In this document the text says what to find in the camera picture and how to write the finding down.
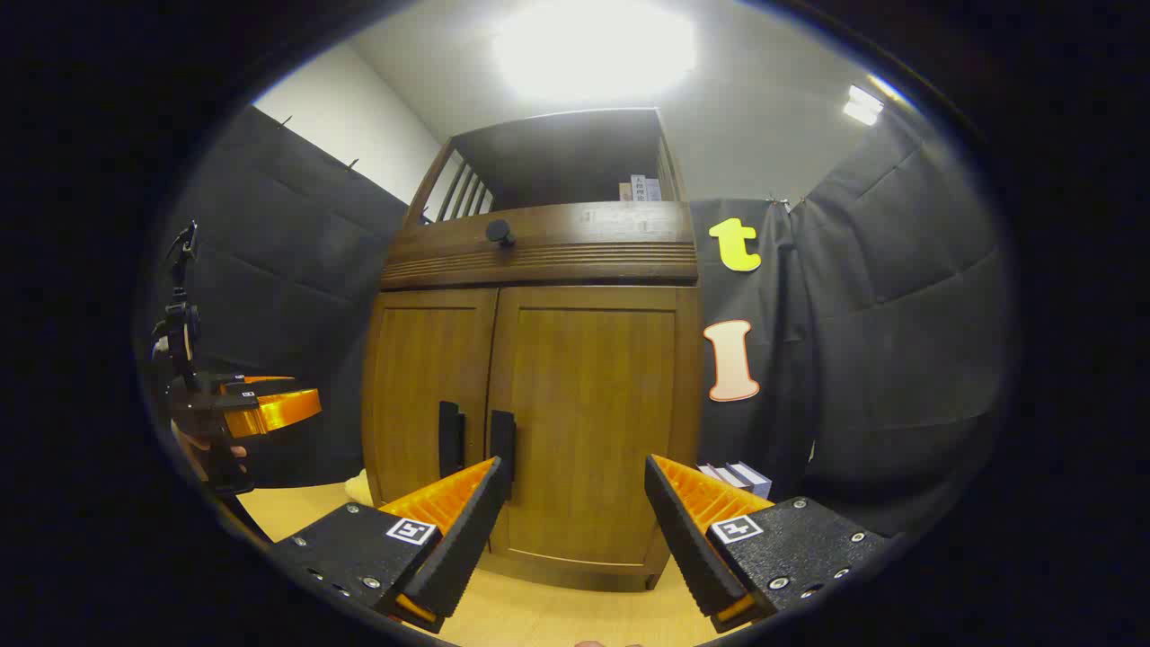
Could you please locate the wooden double-door shoe cabinet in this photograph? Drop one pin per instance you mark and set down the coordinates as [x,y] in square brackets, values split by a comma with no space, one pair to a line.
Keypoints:
[584,261]

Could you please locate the white flat box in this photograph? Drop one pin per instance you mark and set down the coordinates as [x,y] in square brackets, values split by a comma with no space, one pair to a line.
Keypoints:
[714,474]

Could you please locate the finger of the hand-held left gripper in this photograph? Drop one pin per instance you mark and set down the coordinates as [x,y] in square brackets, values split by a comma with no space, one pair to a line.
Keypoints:
[260,385]
[283,411]

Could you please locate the large ceiling light panel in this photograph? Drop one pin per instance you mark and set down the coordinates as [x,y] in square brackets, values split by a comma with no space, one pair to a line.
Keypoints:
[593,45]

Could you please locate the blue grey flat box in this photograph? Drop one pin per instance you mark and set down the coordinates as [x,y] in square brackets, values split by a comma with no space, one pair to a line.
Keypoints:
[753,479]

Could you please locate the cream crumpled cloth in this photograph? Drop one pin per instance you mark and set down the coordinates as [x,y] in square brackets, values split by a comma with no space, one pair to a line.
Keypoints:
[359,487]

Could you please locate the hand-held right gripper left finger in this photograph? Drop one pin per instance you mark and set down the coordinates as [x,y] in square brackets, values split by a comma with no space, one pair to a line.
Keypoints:
[467,548]

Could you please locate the wooden shoe cabinet door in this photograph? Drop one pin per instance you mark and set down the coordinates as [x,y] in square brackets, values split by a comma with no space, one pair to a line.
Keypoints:
[418,377]
[593,404]

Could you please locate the small ceiling light panel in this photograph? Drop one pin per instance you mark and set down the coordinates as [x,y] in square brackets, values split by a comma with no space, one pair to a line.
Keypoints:
[862,104]

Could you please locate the black round cabinet knob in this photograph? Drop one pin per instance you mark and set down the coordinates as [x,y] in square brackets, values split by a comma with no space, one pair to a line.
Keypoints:
[499,232]

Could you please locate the white paper box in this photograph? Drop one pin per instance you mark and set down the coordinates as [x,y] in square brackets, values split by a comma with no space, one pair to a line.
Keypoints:
[640,187]

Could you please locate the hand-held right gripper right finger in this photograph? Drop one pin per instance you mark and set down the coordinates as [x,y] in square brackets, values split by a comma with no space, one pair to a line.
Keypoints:
[687,548]

